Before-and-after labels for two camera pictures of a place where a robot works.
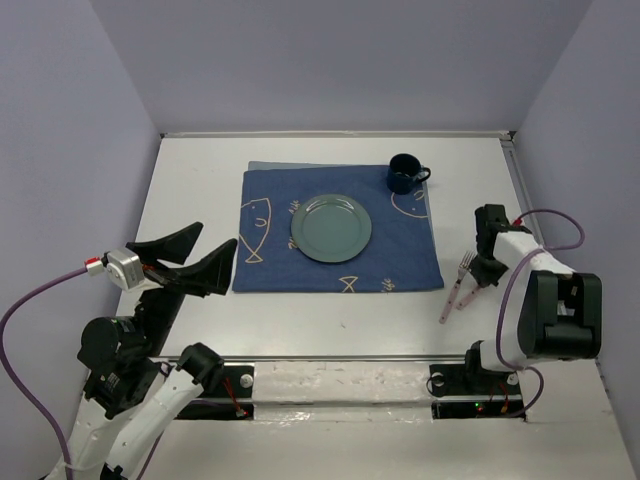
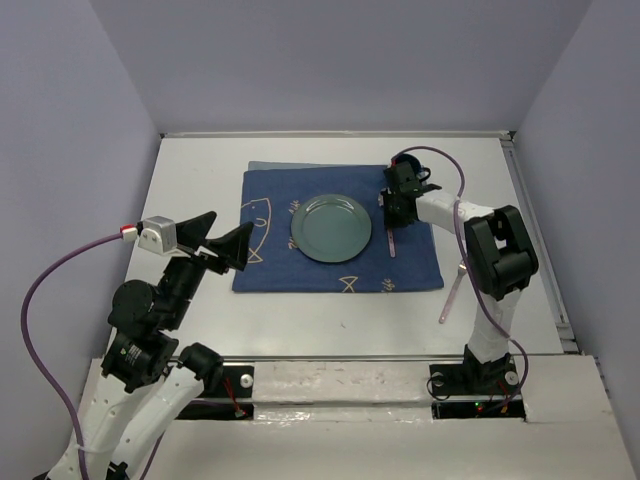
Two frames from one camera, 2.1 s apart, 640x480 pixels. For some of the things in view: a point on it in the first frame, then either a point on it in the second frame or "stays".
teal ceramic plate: x=331 y=228 stays
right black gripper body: x=488 y=269 → x=392 y=216
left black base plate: x=232 y=400 stays
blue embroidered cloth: x=402 y=251 stays
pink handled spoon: x=467 y=299 → x=389 y=231
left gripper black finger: x=212 y=273 → x=232 y=246
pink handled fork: x=467 y=260 stays
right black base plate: x=466 y=391 stays
